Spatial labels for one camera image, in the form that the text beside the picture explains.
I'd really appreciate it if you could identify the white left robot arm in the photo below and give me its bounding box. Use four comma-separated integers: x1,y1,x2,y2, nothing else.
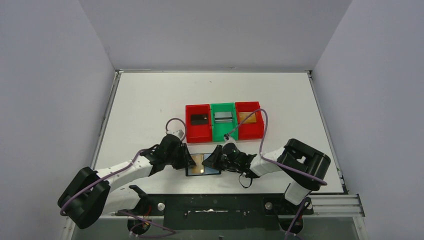
57,134,196,229

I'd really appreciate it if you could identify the black leather card holder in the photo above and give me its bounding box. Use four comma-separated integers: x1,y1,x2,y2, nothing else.
185,153,222,177

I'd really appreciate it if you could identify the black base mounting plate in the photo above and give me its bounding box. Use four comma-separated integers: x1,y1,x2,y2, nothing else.
123,193,314,231

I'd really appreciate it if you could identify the gold card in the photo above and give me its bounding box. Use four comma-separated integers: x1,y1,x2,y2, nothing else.
188,154,205,176
238,112,257,124

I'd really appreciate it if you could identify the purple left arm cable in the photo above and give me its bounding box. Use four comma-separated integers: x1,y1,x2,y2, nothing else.
59,117,188,217

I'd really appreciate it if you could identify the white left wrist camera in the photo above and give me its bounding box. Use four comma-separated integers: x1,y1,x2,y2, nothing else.
166,129,186,141

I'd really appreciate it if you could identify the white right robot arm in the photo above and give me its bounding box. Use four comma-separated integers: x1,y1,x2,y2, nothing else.
202,138,331,206

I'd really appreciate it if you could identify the left red plastic bin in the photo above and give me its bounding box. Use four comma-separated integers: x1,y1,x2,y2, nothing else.
185,104,213,144

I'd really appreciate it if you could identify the right red plastic bin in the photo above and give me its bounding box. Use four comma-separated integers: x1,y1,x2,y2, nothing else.
235,101,264,140

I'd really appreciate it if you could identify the silver card in bin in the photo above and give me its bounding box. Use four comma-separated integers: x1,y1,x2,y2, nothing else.
213,111,233,123

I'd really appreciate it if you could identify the aluminium frame rail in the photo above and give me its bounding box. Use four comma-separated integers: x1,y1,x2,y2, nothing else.
66,194,365,220

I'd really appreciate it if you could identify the black credit card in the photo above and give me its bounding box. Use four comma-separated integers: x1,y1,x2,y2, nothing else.
190,114,209,126

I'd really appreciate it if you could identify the red plastic bin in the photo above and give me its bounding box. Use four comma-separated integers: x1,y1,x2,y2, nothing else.
235,101,264,140
185,104,213,144

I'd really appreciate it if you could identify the gold card in bin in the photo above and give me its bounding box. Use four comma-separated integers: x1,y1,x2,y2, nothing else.
238,112,257,124

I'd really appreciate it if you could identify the green plastic bin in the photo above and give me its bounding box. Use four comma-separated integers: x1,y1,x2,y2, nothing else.
210,102,238,142

